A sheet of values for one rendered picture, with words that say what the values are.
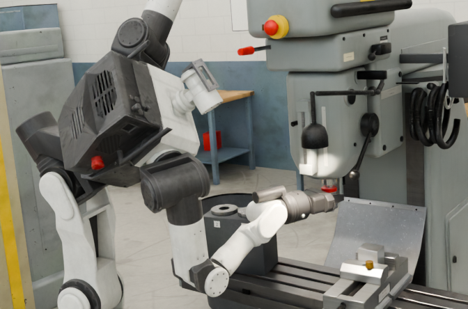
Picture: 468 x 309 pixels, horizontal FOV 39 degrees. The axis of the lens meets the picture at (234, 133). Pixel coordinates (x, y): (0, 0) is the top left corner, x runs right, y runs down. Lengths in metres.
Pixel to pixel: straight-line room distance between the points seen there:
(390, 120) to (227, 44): 5.46
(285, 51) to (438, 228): 0.87
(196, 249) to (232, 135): 5.92
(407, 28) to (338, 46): 0.48
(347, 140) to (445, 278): 0.76
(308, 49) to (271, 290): 0.76
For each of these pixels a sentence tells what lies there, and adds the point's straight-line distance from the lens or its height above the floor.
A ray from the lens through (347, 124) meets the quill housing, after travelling 1.85.
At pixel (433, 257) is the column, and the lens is 2.36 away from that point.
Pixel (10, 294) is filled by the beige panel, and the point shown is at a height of 0.56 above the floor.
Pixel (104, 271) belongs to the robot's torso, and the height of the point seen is 1.10.
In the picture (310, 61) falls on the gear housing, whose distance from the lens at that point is 1.79.
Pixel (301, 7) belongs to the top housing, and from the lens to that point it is 1.68.
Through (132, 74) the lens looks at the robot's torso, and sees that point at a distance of 1.65.
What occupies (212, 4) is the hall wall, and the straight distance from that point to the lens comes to 7.50.
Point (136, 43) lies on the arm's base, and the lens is 1.76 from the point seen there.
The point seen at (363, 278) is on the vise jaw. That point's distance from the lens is 1.93.
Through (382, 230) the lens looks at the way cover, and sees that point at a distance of 2.32.
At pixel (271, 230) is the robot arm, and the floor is 1.21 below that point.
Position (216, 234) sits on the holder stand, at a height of 1.08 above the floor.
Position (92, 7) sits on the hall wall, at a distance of 8.88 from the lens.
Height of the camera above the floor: 1.83
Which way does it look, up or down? 11 degrees down
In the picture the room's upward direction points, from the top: 4 degrees counter-clockwise
